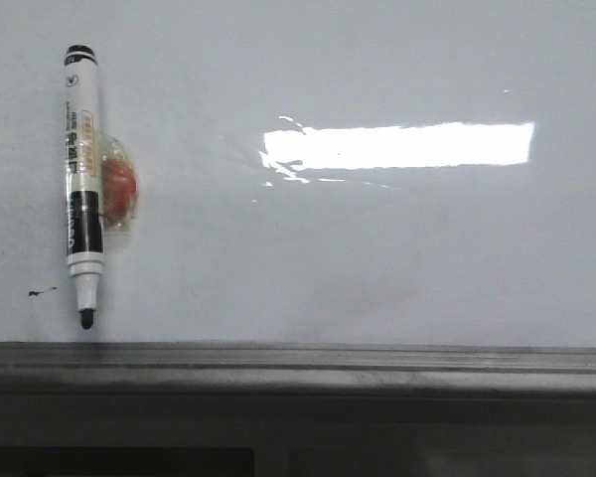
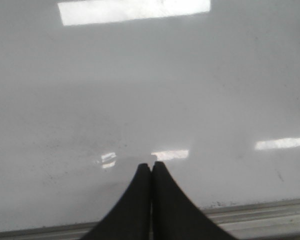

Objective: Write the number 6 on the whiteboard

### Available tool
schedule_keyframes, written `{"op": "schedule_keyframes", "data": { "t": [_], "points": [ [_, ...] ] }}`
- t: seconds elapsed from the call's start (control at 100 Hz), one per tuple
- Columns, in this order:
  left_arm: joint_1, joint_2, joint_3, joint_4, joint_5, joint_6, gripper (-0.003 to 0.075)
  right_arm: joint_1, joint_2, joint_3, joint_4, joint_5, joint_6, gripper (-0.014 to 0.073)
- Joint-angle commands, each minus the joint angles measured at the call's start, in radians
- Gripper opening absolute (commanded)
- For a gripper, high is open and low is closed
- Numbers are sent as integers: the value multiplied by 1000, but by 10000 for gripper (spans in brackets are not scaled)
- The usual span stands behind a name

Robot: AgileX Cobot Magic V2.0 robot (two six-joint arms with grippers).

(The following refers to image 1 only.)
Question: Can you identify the red magnet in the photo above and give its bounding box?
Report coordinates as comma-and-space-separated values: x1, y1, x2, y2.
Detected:
99, 135, 139, 232

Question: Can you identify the white black whiteboard marker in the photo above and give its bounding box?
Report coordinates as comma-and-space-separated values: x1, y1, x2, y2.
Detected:
64, 45, 104, 330

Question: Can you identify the white whiteboard with metal frame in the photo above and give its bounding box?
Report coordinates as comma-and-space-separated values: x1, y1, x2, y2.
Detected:
0, 1, 596, 395

